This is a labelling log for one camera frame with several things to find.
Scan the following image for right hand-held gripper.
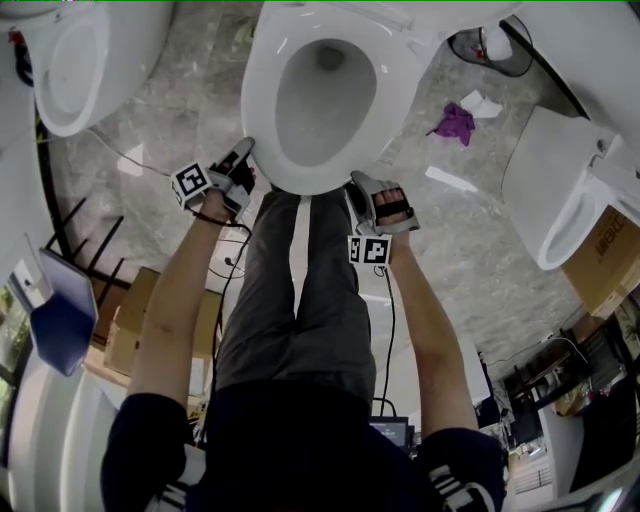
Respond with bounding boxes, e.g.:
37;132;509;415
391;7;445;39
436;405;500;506
347;170;422;266

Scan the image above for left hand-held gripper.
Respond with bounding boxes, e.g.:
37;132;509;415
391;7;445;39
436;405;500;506
169;136;257;223

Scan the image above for white toilet bowl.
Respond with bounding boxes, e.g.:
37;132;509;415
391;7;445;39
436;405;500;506
240;0;437;195

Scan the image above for white toilet seat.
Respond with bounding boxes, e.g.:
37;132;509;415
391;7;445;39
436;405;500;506
260;0;419;32

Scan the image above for person's left forearm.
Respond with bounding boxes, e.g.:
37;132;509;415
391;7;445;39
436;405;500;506
127;189;251;407

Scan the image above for person's right forearm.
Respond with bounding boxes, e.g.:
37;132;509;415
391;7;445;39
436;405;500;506
385;230;482;437

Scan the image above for white toilet with oval seat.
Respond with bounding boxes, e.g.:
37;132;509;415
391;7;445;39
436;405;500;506
29;0;174;140

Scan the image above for white toilet with square lid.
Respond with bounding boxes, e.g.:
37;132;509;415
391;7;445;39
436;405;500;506
501;103;640;272

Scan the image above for person's right hand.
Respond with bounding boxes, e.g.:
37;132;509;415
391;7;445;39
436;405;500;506
374;186;410;219

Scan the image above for flat white paper strip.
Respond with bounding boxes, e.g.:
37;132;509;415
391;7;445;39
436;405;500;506
424;165;480;195

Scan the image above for purple cloth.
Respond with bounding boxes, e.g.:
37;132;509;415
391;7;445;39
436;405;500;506
426;102;477;148

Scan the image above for crumpled white paper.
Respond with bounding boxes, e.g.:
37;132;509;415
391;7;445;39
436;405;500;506
458;90;503;122

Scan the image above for black metal rack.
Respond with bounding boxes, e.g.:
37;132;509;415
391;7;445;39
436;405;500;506
43;196;132;307

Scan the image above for person's grey trousers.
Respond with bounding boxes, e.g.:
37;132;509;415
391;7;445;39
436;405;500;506
213;188;379;407

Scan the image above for black waste bin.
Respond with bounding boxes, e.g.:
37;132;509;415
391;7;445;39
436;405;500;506
446;23;535;79

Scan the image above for plain cardboard box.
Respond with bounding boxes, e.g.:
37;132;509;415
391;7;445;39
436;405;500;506
101;266;222;377

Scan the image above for blue plastic chair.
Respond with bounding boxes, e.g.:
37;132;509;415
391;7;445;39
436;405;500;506
28;247;100;378

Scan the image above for small black monitor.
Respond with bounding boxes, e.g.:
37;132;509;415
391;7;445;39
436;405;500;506
368;414;417;454

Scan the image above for printed cardboard box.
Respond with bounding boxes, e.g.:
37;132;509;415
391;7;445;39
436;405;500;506
560;205;640;320

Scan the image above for large white ceramic fixture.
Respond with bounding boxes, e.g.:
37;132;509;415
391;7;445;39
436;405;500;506
499;0;640;151

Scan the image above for person's dark shirt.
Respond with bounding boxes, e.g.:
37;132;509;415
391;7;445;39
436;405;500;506
101;380;512;512

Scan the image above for black shelving unit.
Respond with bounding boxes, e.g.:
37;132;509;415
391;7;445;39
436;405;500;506
499;319;640;494

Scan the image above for thin white floor cable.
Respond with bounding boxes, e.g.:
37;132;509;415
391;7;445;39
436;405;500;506
83;128;175;178

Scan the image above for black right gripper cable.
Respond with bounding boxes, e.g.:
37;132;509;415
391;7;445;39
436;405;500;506
372;264;400;416

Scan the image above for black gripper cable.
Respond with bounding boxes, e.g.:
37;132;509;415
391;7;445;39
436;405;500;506
191;209;254;402
372;264;400;416

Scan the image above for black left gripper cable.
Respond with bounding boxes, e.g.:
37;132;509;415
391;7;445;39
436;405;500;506
191;209;254;402

